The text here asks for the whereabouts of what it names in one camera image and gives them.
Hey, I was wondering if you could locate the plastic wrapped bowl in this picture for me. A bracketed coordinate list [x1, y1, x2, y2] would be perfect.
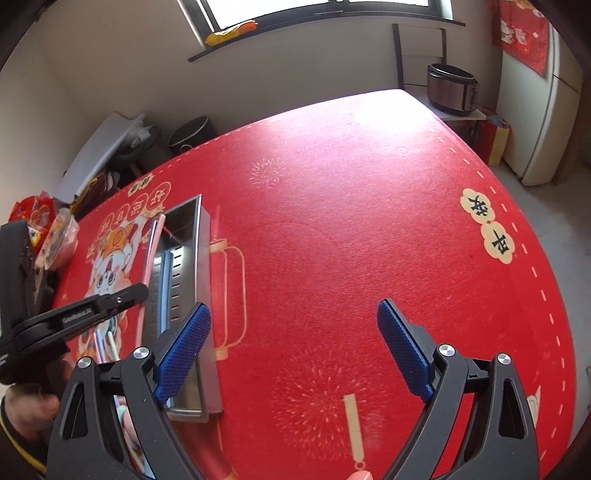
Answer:
[34, 210, 79, 271]

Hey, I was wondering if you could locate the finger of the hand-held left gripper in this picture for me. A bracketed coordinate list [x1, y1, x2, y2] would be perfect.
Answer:
[11, 284, 149, 352]

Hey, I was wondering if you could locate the black bin with plastic bag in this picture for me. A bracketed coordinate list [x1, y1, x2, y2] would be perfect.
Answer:
[111, 124, 163, 185]

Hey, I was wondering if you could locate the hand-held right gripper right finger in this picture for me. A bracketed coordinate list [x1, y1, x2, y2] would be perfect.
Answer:
[376, 298, 541, 480]

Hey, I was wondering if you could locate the stainless steel utensil tray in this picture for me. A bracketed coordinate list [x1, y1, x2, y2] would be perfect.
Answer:
[139, 194, 225, 424]

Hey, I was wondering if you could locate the red printed table mat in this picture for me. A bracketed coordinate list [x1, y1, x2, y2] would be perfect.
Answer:
[51, 88, 578, 480]

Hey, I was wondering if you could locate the red gift box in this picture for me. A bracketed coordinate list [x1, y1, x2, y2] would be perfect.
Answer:
[475, 108, 511, 168]

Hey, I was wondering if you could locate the red snack bag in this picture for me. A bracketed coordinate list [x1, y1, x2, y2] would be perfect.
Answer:
[9, 191, 62, 246]

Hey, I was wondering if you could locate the small white side table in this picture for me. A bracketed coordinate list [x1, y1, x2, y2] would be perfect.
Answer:
[413, 90, 488, 123]

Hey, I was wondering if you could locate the silver rice cooker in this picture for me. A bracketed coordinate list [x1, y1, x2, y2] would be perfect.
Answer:
[427, 64, 481, 116]

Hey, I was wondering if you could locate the person's left hand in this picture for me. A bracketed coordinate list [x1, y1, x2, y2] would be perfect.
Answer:
[7, 383, 58, 437]

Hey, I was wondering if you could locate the yellow snack packet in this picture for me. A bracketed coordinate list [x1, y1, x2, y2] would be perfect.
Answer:
[205, 21, 257, 47]

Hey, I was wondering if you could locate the red printed fridge cloth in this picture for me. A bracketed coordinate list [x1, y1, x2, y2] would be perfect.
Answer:
[492, 0, 556, 77]

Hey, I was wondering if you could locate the dark window sill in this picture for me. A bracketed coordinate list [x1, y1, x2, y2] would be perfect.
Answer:
[187, 17, 467, 64]

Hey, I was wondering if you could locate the dark framed window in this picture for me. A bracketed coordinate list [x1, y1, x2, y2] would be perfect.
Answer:
[178, 0, 467, 31]

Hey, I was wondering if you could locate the person's left forearm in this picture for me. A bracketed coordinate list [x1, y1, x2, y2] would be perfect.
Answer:
[0, 397, 49, 477]

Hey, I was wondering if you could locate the white refrigerator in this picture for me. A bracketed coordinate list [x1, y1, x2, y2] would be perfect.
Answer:
[501, 21, 586, 186]

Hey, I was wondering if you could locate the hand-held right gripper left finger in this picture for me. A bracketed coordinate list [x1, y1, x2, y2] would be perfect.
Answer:
[46, 302, 212, 480]

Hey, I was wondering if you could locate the black metal chair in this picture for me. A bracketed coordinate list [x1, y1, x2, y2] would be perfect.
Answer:
[392, 23, 448, 93]

